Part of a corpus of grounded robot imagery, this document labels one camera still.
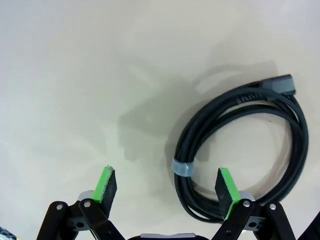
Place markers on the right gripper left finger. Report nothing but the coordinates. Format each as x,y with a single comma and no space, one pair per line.
103,187

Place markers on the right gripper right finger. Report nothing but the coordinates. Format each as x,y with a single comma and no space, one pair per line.
226,190

